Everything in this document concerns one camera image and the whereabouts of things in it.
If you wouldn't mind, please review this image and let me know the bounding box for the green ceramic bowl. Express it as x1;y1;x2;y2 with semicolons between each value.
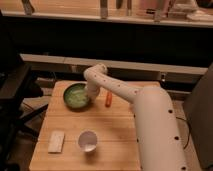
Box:
63;83;90;110

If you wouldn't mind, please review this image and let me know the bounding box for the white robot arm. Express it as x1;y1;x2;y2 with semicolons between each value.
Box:
84;64;187;171

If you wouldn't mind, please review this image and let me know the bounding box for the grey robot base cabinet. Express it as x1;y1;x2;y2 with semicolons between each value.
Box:
183;63;213;171

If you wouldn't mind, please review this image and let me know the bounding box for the orange carrot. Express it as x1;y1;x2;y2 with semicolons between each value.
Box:
105;92;112;107

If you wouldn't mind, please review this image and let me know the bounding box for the beige sponge block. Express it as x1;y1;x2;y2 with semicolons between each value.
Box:
48;131;65;153

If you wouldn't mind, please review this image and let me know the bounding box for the black chair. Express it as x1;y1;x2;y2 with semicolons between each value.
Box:
0;54;47;152

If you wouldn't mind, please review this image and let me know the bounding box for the black cable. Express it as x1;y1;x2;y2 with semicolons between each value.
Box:
175;115;192;151

